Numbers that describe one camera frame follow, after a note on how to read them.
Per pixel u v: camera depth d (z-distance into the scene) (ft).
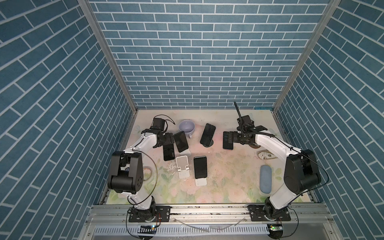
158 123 2.47
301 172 1.51
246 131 2.35
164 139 2.76
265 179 2.77
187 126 3.43
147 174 2.90
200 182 2.75
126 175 1.50
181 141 3.35
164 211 2.45
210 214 2.47
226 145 3.22
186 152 3.09
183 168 2.76
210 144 3.13
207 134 3.07
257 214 2.41
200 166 2.58
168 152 3.08
